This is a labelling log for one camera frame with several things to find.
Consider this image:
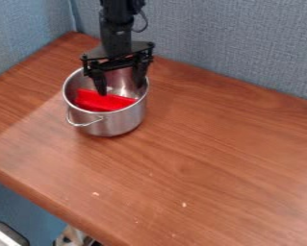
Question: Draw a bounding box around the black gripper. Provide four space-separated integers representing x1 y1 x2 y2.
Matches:
80 19 153 96

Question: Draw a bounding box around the red plastic block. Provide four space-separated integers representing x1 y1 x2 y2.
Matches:
75 88 136 111

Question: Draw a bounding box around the metal pot with handles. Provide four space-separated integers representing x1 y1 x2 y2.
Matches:
61 67 149 136

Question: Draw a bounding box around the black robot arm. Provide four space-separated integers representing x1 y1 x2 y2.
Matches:
80 0 153 96

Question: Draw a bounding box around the light object under table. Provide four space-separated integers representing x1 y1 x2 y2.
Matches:
50 226 103 246

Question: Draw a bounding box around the black and white chair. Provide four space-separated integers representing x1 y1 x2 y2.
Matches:
0 221 29 246

